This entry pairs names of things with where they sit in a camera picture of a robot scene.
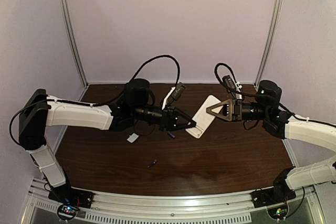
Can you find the left aluminium frame post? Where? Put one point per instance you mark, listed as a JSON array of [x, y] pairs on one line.
[[72, 42]]

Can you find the front aluminium rail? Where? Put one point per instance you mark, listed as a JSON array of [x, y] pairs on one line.
[[222, 208]]

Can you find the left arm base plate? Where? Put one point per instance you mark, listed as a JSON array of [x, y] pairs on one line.
[[73, 197]]

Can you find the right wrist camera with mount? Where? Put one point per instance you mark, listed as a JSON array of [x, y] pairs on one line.
[[233, 85]]

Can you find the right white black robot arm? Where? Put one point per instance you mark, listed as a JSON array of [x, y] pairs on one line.
[[283, 124]]

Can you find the aluminium frame post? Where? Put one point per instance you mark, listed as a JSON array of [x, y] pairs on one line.
[[72, 42], [275, 16]]

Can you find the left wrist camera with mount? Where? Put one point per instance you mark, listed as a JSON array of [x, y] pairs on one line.
[[173, 95]]

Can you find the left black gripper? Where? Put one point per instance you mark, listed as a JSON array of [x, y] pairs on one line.
[[167, 119]]

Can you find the right aluminium frame post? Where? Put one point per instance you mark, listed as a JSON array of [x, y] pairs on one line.
[[275, 16]]

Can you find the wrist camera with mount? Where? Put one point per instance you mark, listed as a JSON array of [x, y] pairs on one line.
[[173, 95], [233, 85]]

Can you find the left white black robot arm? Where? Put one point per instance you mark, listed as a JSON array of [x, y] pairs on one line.
[[135, 103]]

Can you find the white battery cover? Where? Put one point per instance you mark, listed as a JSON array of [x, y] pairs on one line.
[[132, 138]]

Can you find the white remote control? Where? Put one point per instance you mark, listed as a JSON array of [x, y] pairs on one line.
[[202, 118]]

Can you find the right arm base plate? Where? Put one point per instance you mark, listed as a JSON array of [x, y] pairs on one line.
[[267, 197]]

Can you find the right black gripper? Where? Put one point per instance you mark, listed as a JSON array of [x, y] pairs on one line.
[[237, 110]]

